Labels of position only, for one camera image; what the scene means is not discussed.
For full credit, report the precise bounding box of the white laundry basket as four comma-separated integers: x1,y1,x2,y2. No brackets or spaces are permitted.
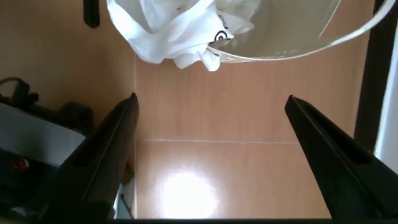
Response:
206,0,397,64

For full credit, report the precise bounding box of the black clothes rack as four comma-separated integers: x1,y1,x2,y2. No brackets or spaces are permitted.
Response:
83,0,101,29

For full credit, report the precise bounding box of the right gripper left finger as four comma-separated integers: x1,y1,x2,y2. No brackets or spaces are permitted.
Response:
25,92,140,220

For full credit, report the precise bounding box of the white garment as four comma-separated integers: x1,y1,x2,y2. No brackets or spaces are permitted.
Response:
106,0,261,72

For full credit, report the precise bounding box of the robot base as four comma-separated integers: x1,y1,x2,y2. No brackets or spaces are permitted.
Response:
0,102,136,220

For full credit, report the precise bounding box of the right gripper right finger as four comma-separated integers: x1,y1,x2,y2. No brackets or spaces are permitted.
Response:
284,95,398,218

